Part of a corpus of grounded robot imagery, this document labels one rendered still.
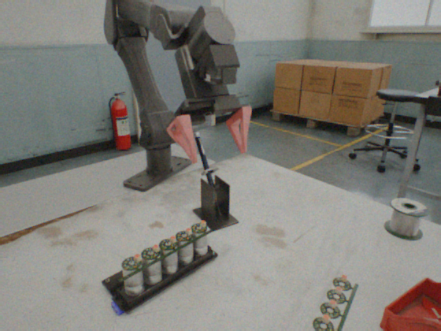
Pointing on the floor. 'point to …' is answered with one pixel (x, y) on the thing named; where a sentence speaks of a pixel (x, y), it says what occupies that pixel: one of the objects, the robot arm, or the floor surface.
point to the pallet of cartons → (331, 92)
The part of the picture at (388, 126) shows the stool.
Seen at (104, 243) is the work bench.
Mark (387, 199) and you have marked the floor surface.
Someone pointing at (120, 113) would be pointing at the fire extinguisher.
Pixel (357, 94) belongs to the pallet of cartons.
